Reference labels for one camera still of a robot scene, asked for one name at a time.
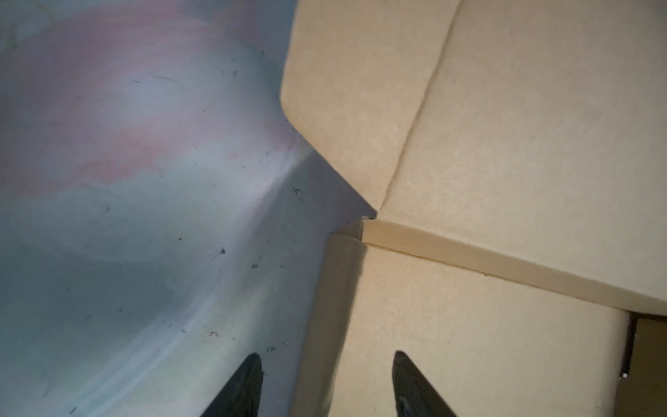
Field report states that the brown cardboard box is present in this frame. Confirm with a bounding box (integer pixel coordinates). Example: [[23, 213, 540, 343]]
[[281, 1, 666, 416]]

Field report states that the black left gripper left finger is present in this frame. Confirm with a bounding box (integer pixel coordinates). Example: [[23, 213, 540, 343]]
[[201, 353, 263, 417]]

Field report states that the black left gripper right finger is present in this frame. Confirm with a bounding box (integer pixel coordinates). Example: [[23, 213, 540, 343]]
[[392, 351, 456, 417]]

